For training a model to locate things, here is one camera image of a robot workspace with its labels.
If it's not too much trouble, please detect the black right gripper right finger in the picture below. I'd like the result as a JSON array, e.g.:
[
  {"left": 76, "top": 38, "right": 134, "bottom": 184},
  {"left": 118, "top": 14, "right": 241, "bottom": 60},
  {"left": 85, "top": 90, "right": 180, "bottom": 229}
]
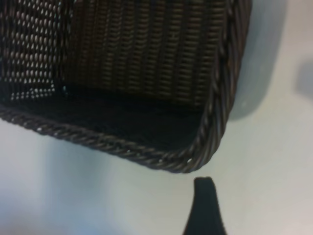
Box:
[{"left": 204, "top": 176, "right": 227, "bottom": 235}]

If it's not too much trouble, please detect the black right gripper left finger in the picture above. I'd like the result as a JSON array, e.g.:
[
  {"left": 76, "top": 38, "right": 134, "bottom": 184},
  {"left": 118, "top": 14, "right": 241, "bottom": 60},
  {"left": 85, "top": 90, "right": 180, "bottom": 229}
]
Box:
[{"left": 182, "top": 177, "right": 205, "bottom": 235}]

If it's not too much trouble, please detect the dark brown wicker basket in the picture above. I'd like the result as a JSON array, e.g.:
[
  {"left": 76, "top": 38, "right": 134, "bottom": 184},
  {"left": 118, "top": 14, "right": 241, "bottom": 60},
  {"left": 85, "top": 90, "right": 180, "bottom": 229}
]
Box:
[{"left": 0, "top": 0, "right": 252, "bottom": 174}]

